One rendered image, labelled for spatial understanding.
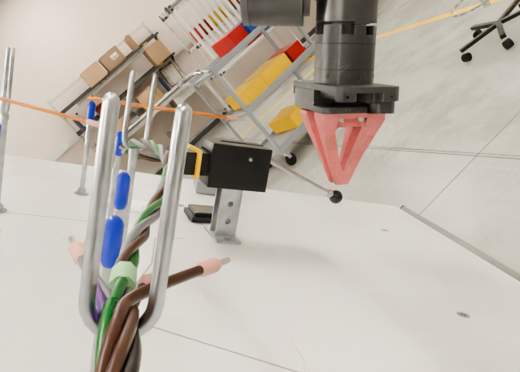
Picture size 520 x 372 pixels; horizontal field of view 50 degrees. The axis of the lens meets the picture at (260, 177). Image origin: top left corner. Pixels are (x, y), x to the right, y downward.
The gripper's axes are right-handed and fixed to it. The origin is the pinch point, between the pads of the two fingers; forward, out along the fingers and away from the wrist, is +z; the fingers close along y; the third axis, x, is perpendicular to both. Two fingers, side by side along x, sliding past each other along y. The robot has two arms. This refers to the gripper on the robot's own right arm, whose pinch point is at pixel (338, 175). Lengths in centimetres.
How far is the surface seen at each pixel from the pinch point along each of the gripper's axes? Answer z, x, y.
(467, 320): 7.4, 1.9, 17.9
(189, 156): -3.1, -15.6, 2.0
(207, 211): 4.1, -12.3, -4.7
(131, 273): -6.4, -24.6, 34.4
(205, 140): -4.0, -13.6, -0.5
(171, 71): 26, 135, -783
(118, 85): 46, 60, -798
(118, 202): -3.7, -23.3, 17.4
